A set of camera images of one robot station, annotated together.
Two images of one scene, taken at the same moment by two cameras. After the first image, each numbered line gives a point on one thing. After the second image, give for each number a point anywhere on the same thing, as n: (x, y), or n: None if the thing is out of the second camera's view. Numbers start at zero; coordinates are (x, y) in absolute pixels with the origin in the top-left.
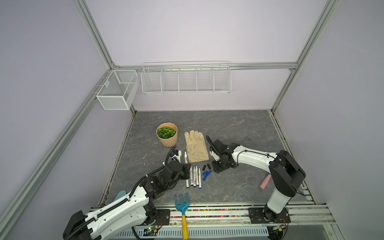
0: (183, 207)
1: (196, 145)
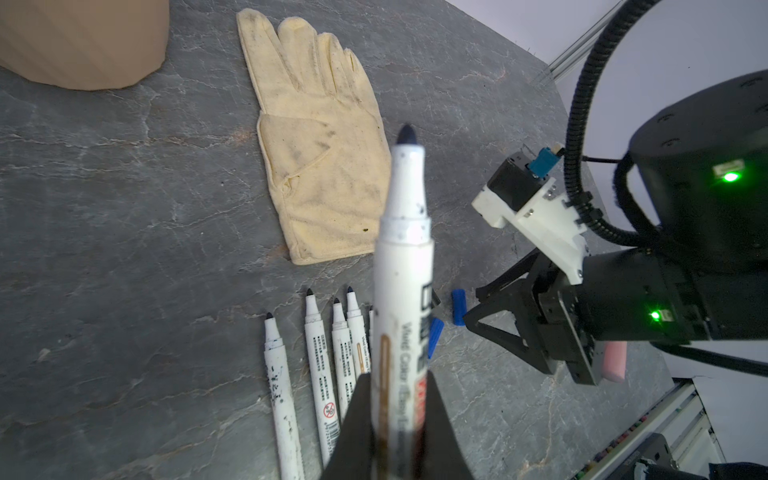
0: None
1: (321, 133)
